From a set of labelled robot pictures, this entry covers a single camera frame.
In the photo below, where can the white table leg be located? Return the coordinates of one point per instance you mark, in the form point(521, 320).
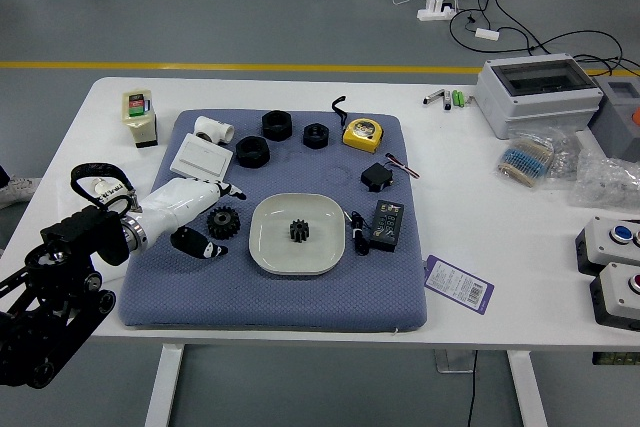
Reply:
point(527, 387)
point(164, 387)

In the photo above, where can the green battery pair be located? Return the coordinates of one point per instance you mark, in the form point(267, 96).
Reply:
point(458, 98)

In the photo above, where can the small white adapter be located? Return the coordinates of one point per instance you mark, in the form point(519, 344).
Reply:
point(486, 33)

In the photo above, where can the button box with red button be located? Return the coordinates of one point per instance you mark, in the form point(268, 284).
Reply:
point(617, 297)

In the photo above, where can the white pipe tee fitting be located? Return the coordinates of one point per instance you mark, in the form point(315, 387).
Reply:
point(215, 129)

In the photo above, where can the grey box with orange button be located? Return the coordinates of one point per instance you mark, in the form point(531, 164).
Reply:
point(617, 122)

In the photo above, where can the silver pen-shaped tool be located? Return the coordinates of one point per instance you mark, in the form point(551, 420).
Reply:
point(434, 97)

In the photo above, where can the grey distribution box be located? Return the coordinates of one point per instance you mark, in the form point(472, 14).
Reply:
point(537, 102)

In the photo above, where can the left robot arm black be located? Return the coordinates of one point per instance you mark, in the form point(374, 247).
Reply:
point(65, 257)

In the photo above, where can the blue-grey quilted mat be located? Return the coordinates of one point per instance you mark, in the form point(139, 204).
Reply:
point(280, 297)

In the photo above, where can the black digital display module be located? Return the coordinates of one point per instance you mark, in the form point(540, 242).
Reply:
point(386, 224)

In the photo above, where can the small black hex nut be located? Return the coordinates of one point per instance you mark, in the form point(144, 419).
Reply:
point(315, 136)

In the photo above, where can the bag of small components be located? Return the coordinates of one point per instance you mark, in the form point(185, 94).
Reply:
point(565, 157)

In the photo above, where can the white power strip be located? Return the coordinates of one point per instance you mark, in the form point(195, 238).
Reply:
point(436, 11)

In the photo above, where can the purple tag card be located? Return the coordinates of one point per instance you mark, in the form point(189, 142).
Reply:
point(457, 284)

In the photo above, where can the cream push-button switch box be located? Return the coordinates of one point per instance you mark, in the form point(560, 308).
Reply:
point(139, 119)

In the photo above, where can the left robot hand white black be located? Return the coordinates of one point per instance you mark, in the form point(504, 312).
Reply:
point(180, 202)

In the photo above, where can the black control box under table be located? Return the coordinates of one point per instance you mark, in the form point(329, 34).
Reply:
point(615, 358)

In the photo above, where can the large black gear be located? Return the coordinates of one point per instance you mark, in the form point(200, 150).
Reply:
point(224, 223)

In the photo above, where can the yellow tape measure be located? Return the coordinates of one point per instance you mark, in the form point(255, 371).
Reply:
point(362, 134)

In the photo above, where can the button box with blue button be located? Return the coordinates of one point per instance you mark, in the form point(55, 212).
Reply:
point(605, 244)

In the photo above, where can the person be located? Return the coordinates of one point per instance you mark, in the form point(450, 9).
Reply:
point(17, 192)

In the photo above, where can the grey metal bracket under table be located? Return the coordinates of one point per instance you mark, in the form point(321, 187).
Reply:
point(452, 361)

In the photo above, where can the bag of blue resistors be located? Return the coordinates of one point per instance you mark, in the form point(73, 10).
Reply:
point(525, 159)

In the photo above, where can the white wall switch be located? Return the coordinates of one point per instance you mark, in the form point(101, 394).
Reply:
point(201, 159)

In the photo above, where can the large black hex nut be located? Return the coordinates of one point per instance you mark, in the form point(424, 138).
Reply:
point(252, 152)
point(276, 126)

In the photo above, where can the clear bubble bag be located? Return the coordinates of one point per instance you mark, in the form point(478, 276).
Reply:
point(607, 182)

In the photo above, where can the white square dish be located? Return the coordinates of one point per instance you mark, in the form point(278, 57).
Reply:
point(272, 257)

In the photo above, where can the small black gear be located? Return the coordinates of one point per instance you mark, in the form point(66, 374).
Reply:
point(299, 232)

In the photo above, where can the clear printed plastic bag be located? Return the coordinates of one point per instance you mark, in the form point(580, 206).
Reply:
point(61, 197)

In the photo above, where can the small white labelled fitting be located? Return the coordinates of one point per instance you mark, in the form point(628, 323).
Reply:
point(111, 193)

